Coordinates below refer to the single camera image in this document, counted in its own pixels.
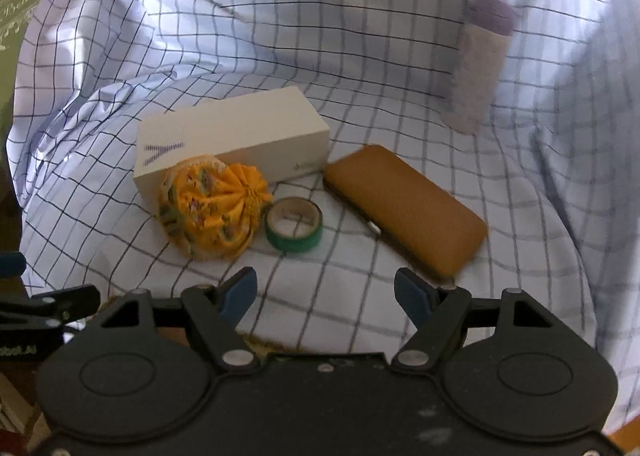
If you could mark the purple capped bottle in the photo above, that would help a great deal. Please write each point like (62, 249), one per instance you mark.
(477, 70)

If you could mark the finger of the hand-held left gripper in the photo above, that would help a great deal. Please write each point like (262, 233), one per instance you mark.
(11, 265)
(55, 306)

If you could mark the white cardboard box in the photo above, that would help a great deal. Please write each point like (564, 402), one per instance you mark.
(240, 130)

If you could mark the orange fabric pouch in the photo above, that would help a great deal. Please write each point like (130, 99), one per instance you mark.
(215, 206)

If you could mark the green tape roll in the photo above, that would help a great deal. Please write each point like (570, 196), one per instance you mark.
(295, 244)

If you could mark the green printed pillow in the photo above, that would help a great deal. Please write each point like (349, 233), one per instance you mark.
(15, 60)

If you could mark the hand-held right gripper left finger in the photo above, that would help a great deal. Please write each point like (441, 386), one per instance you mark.
(240, 293)

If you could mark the blue checked bed sheet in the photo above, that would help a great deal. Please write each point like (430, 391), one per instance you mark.
(350, 60)

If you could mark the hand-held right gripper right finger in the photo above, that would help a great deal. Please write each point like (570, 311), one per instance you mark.
(412, 296)

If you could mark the brown leather case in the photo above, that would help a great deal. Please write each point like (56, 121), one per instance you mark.
(415, 206)

